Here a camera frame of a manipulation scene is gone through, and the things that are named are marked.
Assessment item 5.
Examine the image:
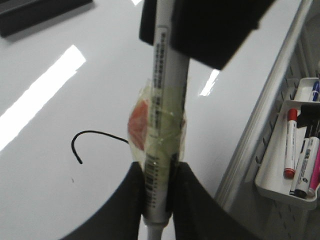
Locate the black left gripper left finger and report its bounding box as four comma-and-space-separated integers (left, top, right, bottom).
63, 162, 145, 240

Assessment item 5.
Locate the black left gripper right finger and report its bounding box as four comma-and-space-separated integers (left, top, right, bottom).
172, 162, 258, 240

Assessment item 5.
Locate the black whiteboard marker with magnet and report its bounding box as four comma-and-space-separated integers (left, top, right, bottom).
143, 0, 190, 240

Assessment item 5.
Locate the red capped whiteboard marker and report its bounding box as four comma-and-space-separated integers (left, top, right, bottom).
283, 108, 298, 179

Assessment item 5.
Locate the black whiteboard eraser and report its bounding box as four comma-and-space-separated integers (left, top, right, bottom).
0, 0, 92, 37

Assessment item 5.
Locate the white pegboard stand panel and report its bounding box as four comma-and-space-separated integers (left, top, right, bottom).
214, 0, 320, 240

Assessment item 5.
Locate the white marker tray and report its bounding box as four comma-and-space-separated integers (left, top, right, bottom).
254, 99, 320, 211

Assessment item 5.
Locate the black capped marker in tray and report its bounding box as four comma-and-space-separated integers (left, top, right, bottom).
289, 124, 320, 199

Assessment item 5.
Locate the pink marker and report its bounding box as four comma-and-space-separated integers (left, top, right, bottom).
308, 148, 320, 197

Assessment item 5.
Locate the black clip in tray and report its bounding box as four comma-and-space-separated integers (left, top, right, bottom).
297, 103, 320, 128

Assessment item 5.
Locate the upper white tray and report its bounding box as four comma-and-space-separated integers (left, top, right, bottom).
294, 77, 320, 103

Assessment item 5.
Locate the blue capped marker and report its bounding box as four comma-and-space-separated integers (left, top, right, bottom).
308, 80, 320, 102

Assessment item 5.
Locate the white whiteboard with aluminium frame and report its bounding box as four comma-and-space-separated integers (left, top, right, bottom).
0, 0, 302, 240

